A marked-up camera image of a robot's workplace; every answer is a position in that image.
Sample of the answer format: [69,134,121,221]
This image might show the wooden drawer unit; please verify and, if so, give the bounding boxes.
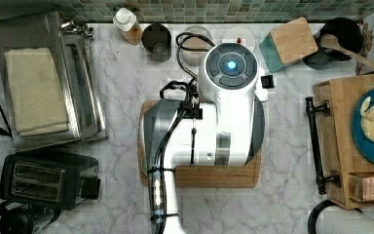
[314,74,374,210]

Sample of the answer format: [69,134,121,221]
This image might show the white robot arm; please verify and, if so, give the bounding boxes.
[140,43,265,234]

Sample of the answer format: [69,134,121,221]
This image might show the clear cereal container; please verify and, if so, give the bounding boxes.
[180,25,211,67]

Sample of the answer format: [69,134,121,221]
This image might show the dark grey cup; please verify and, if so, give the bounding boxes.
[141,23,171,62]

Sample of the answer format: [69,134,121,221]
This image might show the large bamboo cutting board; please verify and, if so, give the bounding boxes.
[137,99,263,189]

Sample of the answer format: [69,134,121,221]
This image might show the white plate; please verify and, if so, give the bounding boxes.
[222,27,255,47]

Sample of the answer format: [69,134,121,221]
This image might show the orange juice bottle white cap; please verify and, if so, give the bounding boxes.
[113,8,142,46]

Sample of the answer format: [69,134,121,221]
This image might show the silver toaster oven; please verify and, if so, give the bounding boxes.
[0,11,107,151]

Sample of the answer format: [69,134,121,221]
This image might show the beige folded cloth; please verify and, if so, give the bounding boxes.
[5,48,69,137]

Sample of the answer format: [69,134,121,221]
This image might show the wooden spoon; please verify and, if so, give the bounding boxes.
[320,34,374,71]

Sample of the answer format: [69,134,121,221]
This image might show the black two-slot toaster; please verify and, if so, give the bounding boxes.
[0,151,100,211]

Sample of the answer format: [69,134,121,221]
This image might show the black utensil pot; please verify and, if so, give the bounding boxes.
[302,17,364,71]

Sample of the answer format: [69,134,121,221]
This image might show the brown tea box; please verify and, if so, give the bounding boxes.
[349,173,374,202]

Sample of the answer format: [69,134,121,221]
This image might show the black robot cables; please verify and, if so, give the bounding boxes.
[146,31,216,234]

